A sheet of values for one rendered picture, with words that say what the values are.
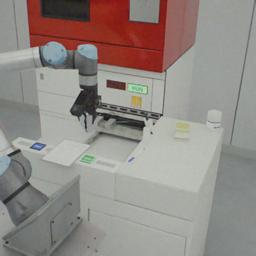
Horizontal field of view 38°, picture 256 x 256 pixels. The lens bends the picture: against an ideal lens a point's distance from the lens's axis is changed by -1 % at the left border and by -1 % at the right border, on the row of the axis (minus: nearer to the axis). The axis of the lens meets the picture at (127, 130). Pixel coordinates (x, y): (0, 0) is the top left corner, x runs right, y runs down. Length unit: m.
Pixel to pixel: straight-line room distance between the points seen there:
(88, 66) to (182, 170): 0.58
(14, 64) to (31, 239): 0.61
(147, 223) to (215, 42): 2.14
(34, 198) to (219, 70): 2.47
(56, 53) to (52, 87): 1.03
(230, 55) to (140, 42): 1.61
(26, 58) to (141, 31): 0.75
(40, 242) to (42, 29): 1.27
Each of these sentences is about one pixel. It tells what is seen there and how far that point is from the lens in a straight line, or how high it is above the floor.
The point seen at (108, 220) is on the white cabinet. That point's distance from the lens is 1.72.
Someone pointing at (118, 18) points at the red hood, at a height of 1.48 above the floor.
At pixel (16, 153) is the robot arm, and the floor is 1.08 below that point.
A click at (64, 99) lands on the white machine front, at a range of 2.31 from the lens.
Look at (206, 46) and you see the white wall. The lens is 3.45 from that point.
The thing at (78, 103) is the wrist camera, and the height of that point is 1.25.
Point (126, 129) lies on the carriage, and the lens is 2.09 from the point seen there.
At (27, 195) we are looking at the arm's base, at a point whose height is 1.02.
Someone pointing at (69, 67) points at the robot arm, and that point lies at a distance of 1.46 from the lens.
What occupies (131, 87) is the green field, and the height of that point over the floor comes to 1.10.
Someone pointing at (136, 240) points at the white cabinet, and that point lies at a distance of 1.73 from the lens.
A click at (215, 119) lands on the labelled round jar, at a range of 1.92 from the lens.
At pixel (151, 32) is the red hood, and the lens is 1.90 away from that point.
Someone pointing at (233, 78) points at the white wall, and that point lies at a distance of 3.48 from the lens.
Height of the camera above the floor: 1.82
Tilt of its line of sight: 27 degrees down
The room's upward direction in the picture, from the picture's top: 2 degrees clockwise
